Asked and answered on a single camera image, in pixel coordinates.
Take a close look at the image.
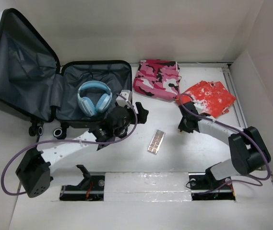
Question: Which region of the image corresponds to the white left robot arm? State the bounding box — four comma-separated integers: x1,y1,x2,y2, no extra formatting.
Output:
16,102,149,198

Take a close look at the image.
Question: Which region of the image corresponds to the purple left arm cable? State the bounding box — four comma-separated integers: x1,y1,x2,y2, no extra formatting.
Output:
1,92,138,197

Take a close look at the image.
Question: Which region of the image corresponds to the red white garment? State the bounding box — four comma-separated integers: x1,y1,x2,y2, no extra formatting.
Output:
175,80,237,118

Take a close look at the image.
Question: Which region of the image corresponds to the blue over-ear headphones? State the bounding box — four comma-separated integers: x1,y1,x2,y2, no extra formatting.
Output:
77,80,113,117

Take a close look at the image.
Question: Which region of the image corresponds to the rose eyeshadow palette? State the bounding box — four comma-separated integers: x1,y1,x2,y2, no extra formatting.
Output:
147,130,166,155

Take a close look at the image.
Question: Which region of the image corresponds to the black suitcase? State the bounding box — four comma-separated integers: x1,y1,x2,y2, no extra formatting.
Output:
0,8,132,139

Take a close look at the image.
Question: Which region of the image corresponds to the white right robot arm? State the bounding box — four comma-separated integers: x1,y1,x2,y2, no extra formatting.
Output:
178,102,271,195

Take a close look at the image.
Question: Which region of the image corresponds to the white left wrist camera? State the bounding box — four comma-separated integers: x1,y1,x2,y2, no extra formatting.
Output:
116,90,132,108

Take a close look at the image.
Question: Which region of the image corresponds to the pink camouflage garment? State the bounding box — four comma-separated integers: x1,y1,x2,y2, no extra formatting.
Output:
132,59,181,101

